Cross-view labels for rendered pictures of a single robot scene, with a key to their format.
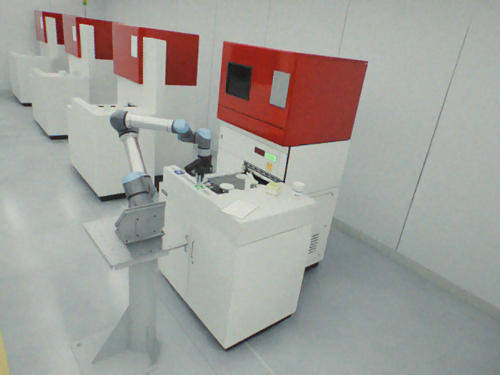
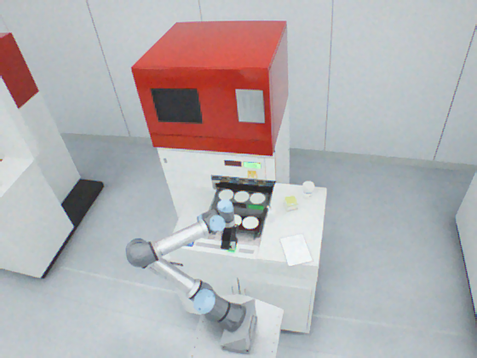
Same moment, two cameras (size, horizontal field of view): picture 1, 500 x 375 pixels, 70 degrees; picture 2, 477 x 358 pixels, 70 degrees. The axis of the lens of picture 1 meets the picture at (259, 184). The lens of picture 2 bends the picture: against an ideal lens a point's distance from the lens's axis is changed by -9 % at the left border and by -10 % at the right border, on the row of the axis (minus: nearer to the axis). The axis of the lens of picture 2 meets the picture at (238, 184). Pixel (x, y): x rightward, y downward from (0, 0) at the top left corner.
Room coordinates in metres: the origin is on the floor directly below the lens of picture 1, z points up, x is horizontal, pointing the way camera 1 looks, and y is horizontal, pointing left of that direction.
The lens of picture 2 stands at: (0.85, 0.92, 2.67)
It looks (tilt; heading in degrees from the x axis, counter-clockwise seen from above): 43 degrees down; 331
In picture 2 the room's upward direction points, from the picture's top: 7 degrees counter-clockwise
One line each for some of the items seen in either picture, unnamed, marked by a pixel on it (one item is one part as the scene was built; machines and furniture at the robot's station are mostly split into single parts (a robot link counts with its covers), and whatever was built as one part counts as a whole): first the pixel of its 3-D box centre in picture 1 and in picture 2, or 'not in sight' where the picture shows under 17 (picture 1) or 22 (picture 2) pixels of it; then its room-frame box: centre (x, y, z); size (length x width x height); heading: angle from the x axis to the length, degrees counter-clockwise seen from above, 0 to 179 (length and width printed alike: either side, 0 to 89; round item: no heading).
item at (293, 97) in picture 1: (288, 91); (220, 82); (2.82, -0.12, 1.52); 0.81 x 0.75 x 0.59; 43
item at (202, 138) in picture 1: (204, 138); (225, 210); (2.04, 0.37, 1.27); 0.09 x 0.08 x 0.11; 84
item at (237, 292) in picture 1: (226, 252); (250, 266); (2.19, 0.17, 0.41); 0.97 x 0.64 x 0.82; 43
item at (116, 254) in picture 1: (139, 242); (238, 337); (1.64, 0.61, 0.75); 0.45 x 0.44 x 0.13; 133
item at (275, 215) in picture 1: (263, 210); (294, 228); (1.97, -0.04, 0.89); 0.62 x 0.35 x 0.14; 133
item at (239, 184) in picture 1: (239, 184); (238, 208); (2.32, 0.14, 0.90); 0.34 x 0.34 x 0.01; 43
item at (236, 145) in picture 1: (248, 156); (216, 170); (2.61, 0.11, 1.02); 0.82 x 0.03 x 0.40; 43
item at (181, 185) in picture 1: (188, 190); (212, 252); (2.12, 0.46, 0.89); 0.55 x 0.09 x 0.14; 43
